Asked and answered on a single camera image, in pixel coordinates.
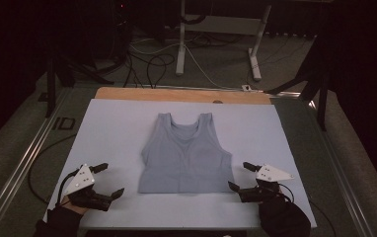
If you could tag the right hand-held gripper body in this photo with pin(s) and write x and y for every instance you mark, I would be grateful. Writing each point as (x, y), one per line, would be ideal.
(270, 173)

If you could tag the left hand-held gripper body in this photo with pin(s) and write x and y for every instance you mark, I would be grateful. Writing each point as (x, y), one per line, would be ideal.
(82, 181)

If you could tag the grey tank top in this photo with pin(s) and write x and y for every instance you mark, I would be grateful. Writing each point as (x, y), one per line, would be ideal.
(185, 158)

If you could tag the person's left hand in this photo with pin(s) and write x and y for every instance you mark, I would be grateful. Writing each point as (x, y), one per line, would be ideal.
(74, 206)

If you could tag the person's right hand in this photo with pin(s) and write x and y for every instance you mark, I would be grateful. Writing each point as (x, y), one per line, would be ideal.
(283, 217)

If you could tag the light blue table mat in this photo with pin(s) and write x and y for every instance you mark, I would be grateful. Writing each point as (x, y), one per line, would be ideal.
(117, 131)

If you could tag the white plug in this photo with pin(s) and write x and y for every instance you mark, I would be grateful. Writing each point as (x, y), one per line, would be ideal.
(246, 88)

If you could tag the black metal stand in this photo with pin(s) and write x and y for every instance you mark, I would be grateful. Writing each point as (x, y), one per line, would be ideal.
(322, 98)
(51, 89)

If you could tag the metal floor rail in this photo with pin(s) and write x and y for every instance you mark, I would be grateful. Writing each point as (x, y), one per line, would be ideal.
(344, 184)
(22, 164)

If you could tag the white desk frame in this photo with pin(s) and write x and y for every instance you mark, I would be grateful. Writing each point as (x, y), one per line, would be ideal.
(221, 24)

